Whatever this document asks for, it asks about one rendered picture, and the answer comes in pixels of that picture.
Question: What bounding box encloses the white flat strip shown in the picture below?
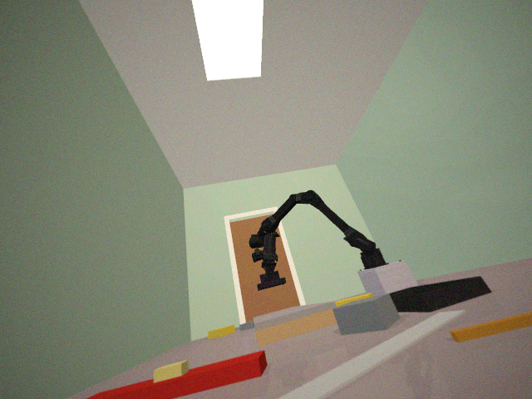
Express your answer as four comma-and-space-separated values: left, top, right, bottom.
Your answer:
278, 310, 466, 399

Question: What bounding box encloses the red flat bar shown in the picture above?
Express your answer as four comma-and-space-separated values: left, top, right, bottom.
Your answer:
87, 351, 267, 399

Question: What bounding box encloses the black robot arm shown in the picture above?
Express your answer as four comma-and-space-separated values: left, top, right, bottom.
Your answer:
249, 190, 387, 269

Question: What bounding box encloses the orange long flat bar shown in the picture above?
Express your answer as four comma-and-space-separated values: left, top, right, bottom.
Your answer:
450, 312, 532, 342

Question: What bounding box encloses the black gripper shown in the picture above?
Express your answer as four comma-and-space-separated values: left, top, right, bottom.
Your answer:
262, 244, 278, 281

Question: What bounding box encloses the yellow block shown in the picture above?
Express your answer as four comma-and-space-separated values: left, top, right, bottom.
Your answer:
208, 325, 235, 339
335, 293, 373, 307

